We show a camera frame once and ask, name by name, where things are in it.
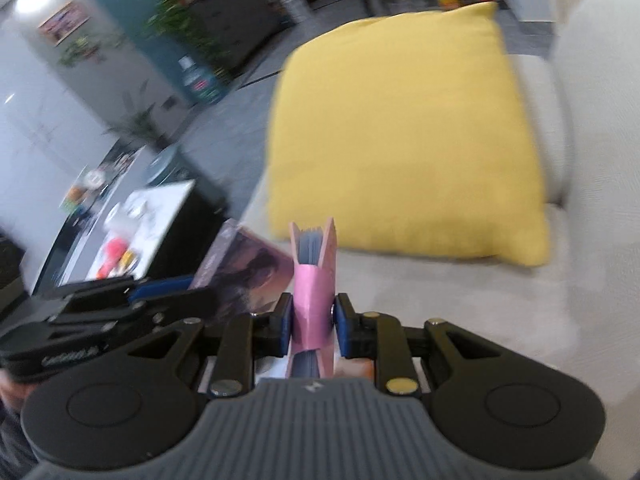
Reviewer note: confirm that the trailing green plant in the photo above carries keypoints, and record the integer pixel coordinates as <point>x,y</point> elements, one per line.
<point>175,20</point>

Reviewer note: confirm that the dark grey cabinet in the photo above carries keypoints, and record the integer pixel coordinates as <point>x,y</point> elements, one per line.
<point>235,20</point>

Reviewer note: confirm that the yellow pillow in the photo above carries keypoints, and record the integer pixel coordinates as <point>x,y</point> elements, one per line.
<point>400,135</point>

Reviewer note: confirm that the white printed floor box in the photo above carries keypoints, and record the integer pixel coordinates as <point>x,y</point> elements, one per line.
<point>296,7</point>

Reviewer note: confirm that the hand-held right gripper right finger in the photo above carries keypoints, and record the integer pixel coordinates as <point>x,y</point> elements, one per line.
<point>342,325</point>

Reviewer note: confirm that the grey round trash can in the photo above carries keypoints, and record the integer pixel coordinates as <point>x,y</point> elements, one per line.
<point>165,165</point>

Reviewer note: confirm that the tall leafy floor plant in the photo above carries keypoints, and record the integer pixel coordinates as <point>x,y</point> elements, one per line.
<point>140,122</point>

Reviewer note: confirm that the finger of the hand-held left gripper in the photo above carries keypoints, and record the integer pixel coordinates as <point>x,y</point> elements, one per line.
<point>160,287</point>
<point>170,307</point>

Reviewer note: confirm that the pink framed wall picture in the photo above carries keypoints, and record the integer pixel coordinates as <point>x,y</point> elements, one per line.
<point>64,22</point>

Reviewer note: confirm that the green wall plant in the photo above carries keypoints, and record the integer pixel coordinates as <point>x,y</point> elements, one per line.
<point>80,52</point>

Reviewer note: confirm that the pink card holder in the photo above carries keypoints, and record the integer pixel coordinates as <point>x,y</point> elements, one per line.
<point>312,300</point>

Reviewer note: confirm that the red and yellow toy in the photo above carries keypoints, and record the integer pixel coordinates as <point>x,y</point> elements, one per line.
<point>115,255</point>

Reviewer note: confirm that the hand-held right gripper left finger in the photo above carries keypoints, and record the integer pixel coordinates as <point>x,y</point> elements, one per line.
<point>281,325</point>

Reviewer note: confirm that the beige sofa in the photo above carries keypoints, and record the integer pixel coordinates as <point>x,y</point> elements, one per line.
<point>500,310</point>

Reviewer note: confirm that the purple printed book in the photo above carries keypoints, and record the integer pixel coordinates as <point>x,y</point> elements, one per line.
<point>250,270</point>

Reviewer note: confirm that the marble top side table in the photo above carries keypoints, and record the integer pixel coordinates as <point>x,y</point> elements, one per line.
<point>190,230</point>

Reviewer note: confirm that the large water jug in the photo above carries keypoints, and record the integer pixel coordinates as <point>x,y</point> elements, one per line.
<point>200,82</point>

